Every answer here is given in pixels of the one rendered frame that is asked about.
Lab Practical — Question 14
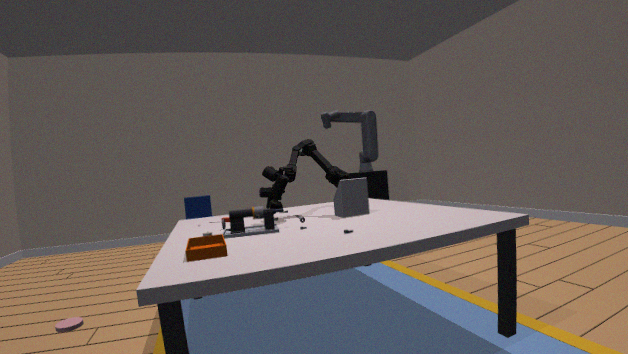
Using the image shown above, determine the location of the brown open tray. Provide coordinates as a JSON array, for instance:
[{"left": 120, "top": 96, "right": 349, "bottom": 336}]
[{"left": 185, "top": 234, "right": 227, "bottom": 262}]

